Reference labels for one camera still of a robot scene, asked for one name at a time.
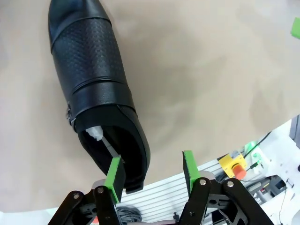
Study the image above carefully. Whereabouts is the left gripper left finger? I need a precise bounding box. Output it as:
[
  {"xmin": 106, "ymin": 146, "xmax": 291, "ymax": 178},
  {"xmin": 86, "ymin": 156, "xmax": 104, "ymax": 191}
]
[{"xmin": 48, "ymin": 156, "xmax": 127, "ymax": 225}]

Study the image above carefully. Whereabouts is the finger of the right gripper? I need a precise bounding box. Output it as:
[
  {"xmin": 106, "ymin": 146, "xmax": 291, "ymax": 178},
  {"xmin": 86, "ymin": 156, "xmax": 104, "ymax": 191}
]
[{"xmin": 290, "ymin": 16, "xmax": 300, "ymax": 40}]

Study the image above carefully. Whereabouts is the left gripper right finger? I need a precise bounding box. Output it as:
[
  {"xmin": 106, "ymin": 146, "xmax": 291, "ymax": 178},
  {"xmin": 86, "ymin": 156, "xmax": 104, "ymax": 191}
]
[{"xmin": 178, "ymin": 150, "xmax": 274, "ymax": 225}]

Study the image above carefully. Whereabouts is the black leather shoe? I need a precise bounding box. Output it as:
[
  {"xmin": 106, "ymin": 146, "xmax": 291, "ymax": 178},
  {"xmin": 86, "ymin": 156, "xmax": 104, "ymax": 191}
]
[{"xmin": 48, "ymin": 0, "xmax": 151, "ymax": 194}]

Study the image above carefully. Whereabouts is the yellow emergency stop red button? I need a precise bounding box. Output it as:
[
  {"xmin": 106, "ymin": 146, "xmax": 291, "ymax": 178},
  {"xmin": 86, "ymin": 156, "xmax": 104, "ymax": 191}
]
[{"xmin": 218, "ymin": 153, "xmax": 247, "ymax": 179}]

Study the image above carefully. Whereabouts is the white paper shoe stuffing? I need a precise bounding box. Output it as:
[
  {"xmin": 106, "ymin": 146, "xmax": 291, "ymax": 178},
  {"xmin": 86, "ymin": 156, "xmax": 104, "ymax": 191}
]
[{"xmin": 84, "ymin": 126, "xmax": 121, "ymax": 158}]

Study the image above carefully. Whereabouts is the white equipment housing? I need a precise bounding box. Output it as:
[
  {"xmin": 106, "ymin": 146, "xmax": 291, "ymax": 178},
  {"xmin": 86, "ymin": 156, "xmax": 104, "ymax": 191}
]
[{"xmin": 246, "ymin": 116, "xmax": 300, "ymax": 179}]

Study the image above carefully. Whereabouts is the black coiled cable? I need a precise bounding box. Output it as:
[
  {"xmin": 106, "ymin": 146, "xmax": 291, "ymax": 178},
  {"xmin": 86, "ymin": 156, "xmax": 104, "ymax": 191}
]
[{"xmin": 116, "ymin": 203, "xmax": 143, "ymax": 223}]

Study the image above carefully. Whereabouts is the grey aluminium extrusion frame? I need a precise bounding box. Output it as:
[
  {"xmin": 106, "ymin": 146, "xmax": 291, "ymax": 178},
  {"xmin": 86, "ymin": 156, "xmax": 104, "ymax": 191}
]
[{"xmin": 117, "ymin": 161, "xmax": 233, "ymax": 225}]

